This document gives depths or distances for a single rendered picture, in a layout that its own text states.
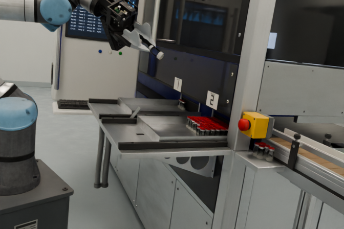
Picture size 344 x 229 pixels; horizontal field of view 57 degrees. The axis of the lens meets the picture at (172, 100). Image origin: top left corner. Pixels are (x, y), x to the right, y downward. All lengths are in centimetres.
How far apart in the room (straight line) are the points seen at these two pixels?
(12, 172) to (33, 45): 558
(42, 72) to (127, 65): 463
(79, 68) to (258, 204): 121
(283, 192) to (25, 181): 94
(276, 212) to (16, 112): 103
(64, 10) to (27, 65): 564
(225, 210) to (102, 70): 111
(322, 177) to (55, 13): 85
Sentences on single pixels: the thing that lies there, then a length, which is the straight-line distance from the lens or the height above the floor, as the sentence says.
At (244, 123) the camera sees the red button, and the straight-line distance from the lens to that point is 104.
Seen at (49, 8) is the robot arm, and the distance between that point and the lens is 87.
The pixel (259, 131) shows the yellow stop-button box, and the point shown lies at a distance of 106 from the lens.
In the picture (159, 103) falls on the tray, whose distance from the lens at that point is 169.
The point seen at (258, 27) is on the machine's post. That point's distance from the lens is 109.
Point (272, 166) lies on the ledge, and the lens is 109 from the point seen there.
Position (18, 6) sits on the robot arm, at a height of 127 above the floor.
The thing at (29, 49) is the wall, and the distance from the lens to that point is 646.
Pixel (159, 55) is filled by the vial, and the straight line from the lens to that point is 90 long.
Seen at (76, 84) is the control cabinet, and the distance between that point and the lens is 193.
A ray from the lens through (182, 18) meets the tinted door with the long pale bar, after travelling 162.
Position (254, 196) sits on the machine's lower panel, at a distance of 129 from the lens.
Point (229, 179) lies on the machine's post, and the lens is 119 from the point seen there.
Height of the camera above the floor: 124
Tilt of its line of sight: 11 degrees down
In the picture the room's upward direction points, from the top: 7 degrees clockwise
